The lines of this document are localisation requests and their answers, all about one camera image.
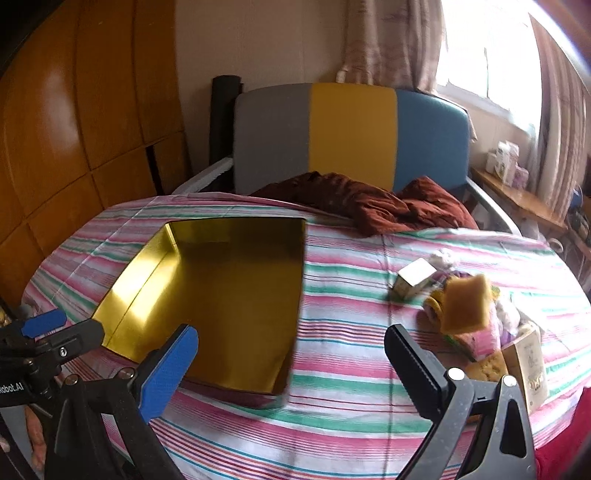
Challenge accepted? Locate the maroon cloth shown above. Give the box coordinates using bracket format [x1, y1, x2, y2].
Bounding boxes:
[249, 171, 478, 236]

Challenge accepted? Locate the beige patterned curtain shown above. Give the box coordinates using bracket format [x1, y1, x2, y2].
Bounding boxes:
[529, 14, 591, 222]
[339, 0, 446, 93]

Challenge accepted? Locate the wooden side table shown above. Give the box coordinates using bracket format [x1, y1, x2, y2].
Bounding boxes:
[471, 166, 568, 238]

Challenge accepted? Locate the black rolled mat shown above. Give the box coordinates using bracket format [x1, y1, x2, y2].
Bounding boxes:
[210, 75, 243, 164]

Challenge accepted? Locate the small white gold carton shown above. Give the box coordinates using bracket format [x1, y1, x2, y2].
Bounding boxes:
[392, 258, 437, 301]

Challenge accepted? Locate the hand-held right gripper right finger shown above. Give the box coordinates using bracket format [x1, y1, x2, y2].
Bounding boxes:
[384, 324, 539, 480]

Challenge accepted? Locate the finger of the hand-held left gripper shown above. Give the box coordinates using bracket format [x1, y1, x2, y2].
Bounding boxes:
[28, 318, 105, 370]
[0, 308, 68, 344]

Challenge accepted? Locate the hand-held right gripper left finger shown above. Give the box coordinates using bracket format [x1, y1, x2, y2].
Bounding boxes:
[44, 324, 199, 480]

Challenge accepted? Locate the tricolour padded armchair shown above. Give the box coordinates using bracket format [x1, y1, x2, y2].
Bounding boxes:
[171, 82, 522, 234]

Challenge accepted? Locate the yellow sponge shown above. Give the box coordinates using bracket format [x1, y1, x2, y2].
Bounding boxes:
[438, 274, 495, 334]
[464, 351, 509, 381]

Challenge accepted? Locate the gold tin box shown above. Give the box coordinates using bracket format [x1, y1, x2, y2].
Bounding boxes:
[92, 218, 308, 397]

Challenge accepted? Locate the yellow knitted toy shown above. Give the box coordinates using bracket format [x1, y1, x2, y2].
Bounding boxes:
[422, 288, 451, 326]

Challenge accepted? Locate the striped cloth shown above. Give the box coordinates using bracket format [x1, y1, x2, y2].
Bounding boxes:
[21, 191, 591, 480]

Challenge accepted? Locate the person's red clothing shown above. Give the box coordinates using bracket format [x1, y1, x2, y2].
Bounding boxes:
[536, 388, 591, 480]

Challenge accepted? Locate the wooden wardrobe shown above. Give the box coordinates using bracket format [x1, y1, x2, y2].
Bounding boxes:
[0, 0, 192, 305]

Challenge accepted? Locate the cream paper box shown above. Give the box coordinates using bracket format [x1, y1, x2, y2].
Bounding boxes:
[501, 329, 550, 411]

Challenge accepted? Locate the window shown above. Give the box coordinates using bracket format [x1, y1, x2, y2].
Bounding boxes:
[436, 0, 543, 134]

